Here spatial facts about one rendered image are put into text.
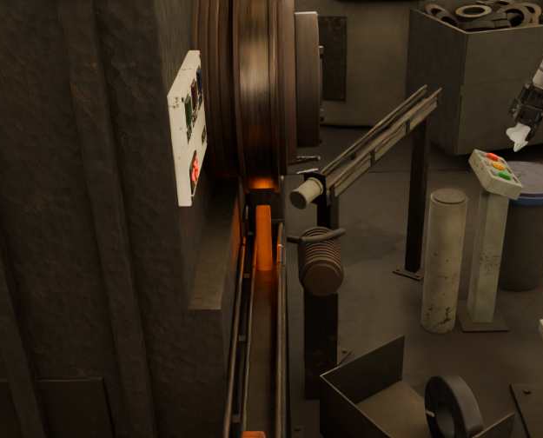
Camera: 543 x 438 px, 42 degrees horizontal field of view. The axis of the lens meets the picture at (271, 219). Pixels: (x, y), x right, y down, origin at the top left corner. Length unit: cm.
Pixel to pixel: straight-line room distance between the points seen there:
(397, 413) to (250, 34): 75
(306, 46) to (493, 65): 237
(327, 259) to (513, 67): 203
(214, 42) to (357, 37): 290
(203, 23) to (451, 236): 131
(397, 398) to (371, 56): 302
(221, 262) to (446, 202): 118
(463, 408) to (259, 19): 76
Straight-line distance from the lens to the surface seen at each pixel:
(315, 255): 199
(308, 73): 138
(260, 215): 161
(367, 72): 425
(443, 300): 253
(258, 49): 130
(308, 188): 201
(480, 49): 363
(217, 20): 137
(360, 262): 299
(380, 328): 261
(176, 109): 105
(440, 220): 237
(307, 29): 142
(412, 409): 141
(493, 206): 243
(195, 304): 121
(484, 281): 258
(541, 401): 238
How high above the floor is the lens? 155
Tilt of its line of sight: 28 degrees down
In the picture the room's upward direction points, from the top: 2 degrees counter-clockwise
